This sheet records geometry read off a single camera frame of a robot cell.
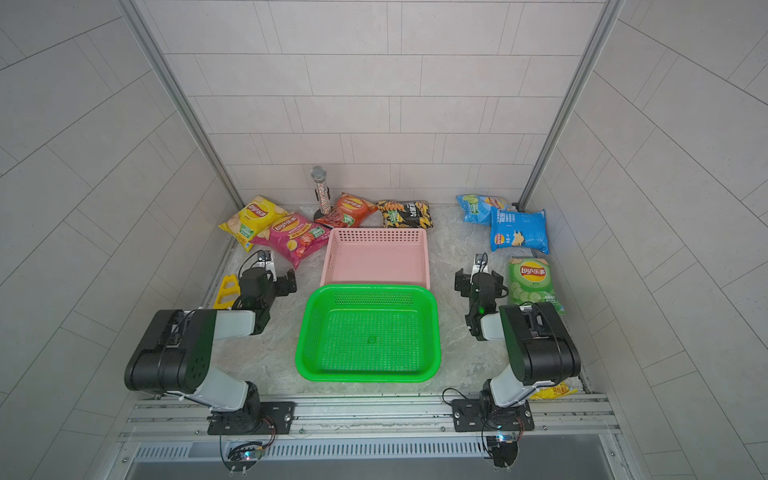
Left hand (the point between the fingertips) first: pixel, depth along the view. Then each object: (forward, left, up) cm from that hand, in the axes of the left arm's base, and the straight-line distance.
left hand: (284, 266), depth 95 cm
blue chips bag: (+13, -78, +5) cm, 79 cm away
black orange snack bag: (+20, -42, +4) cm, 46 cm away
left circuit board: (-48, -3, -1) cm, 48 cm away
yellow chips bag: (+18, +15, +2) cm, 24 cm away
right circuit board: (-47, -61, -3) cm, 77 cm away
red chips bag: (+20, -19, +5) cm, 28 cm away
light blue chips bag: (+23, -66, +4) cm, 70 cm away
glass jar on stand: (+19, -11, +15) cm, 27 cm away
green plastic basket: (-20, -29, -5) cm, 35 cm away
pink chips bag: (+8, -3, +6) cm, 10 cm away
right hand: (0, -62, +1) cm, 62 cm away
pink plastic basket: (+6, -29, -2) cm, 30 cm away
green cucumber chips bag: (-7, -77, +4) cm, 77 cm away
